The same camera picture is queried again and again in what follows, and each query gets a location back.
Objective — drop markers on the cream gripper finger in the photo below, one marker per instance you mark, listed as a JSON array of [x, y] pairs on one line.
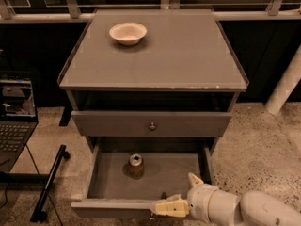
[[173, 206], [194, 180]]

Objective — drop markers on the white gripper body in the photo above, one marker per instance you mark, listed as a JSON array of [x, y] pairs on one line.
[[198, 201]]

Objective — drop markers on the orange soda can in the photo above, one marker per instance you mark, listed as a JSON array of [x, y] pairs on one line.
[[136, 166]]

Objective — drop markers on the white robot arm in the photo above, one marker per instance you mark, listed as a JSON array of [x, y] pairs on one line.
[[210, 204]]

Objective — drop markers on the open grey middle drawer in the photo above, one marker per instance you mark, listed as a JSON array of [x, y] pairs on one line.
[[110, 192]]

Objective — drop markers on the closed grey top drawer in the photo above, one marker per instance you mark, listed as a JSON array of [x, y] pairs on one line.
[[151, 124]]

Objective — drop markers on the grey drawer cabinet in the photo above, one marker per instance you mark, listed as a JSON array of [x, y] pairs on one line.
[[183, 64]]

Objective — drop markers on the black table leg bar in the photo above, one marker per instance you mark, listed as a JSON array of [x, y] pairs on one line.
[[38, 213]]

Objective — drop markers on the white paper bowl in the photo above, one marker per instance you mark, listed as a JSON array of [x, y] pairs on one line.
[[128, 34]]

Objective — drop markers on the metal window railing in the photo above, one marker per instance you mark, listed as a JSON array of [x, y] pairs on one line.
[[224, 10]]

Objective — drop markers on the black laptop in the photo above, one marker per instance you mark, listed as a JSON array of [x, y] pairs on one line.
[[18, 116]]

